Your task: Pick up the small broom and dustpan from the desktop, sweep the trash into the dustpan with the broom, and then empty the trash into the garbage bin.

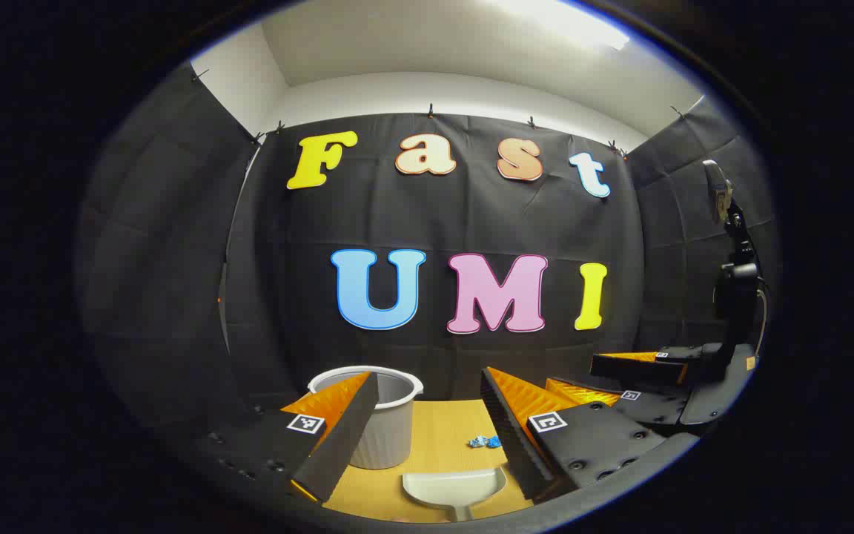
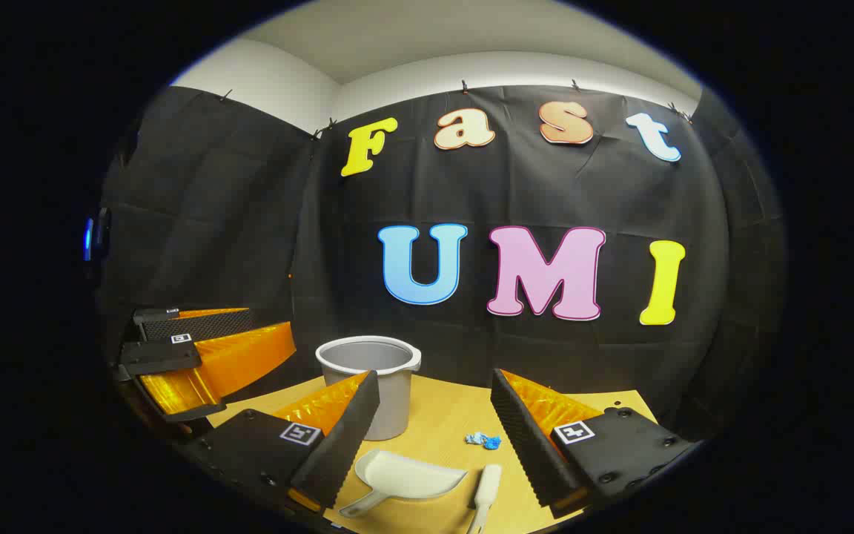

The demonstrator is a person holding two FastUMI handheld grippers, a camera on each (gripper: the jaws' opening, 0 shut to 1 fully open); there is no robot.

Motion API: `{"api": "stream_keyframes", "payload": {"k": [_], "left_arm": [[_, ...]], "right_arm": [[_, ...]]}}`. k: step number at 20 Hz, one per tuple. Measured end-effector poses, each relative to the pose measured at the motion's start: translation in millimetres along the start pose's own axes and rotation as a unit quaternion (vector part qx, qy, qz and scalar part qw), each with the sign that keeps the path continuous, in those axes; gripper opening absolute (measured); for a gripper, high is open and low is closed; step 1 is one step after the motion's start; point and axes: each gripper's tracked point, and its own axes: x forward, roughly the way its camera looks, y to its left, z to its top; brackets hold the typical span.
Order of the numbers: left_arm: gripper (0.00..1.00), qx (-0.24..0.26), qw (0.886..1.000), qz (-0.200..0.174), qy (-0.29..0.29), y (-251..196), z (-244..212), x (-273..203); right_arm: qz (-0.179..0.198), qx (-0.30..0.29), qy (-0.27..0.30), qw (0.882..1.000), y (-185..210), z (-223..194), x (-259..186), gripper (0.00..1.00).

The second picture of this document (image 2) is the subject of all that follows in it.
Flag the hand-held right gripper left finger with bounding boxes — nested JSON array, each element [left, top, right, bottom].
[[191, 369, 383, 512]]

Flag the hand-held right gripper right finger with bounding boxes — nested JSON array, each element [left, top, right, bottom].
[[490, 368, 697, 520]]

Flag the grey garbage bin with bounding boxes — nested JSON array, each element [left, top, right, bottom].
[[315, 335, 422, 441]]

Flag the small white broom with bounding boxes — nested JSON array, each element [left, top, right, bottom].
[[466, 464, 503, 534]]

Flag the white dustpan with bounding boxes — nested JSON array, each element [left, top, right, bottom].
[[338, 448, 469, 518]]

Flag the wooden desktop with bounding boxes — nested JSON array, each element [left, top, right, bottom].
[[205, 375, 658, 534]]

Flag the row of black cloth clips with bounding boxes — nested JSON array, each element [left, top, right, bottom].
[[219, 80, 695, 142]]

